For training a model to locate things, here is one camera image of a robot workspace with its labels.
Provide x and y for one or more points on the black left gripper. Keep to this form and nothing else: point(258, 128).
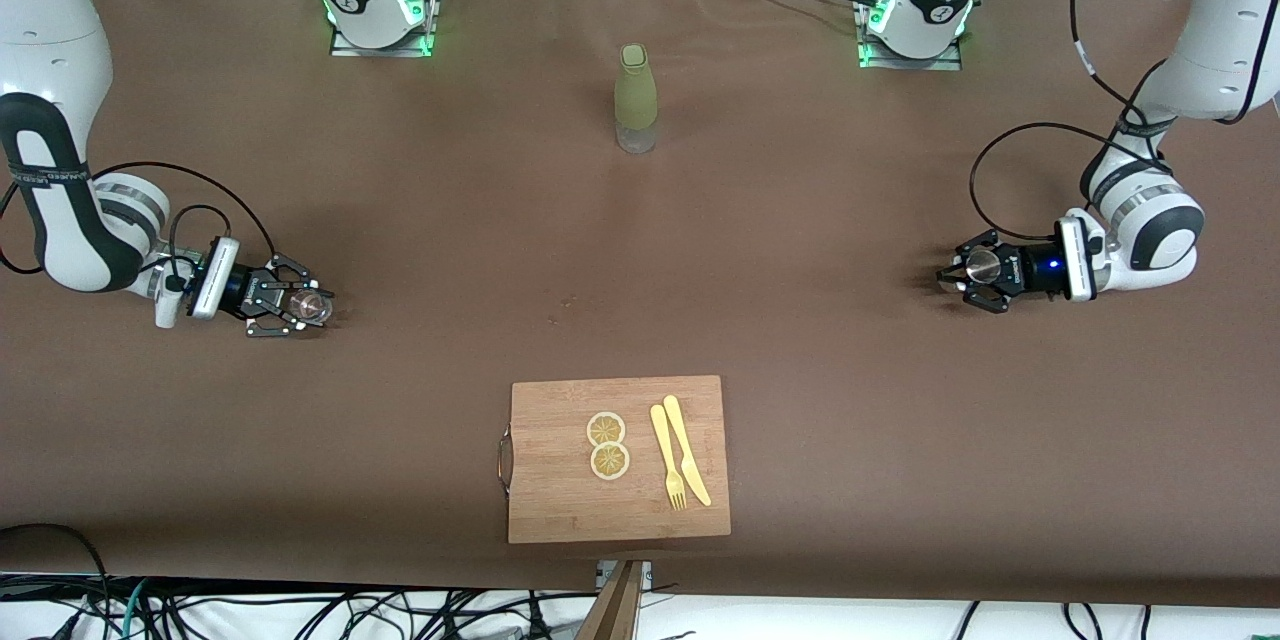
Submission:
point(1028, 270)

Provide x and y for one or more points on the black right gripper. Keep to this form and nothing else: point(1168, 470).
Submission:
point(237, 288)

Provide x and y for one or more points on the steel double-cone jigger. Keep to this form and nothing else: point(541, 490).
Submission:
point(983, 266)

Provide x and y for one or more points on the small clear glass beaker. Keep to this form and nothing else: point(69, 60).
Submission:
point(308, 306)

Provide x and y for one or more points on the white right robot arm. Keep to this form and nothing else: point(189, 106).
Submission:
point(50, 40)

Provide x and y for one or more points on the brown table mat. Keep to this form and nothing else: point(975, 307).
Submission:
point(800, 220)

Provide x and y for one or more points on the wooden cutting board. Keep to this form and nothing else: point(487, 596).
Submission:
point(560, 500)

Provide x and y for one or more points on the lemon slice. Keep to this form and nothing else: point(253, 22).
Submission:
point(606, 427)
point(610, 463)

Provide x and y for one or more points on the yellow plastic knife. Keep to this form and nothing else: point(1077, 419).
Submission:
point(685, 445)

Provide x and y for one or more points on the yellow plastic fork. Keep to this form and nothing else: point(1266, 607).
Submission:
point(664, 445)

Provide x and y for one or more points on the green sleeved glass bottle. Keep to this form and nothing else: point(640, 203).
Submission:
point(635, 90)

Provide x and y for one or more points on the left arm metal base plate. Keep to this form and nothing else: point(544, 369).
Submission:
point(950, 63)

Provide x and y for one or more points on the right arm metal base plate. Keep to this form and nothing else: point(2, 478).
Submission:
point(425, 20)

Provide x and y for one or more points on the aluminium frame post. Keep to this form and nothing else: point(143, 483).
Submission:
point(618, 610)

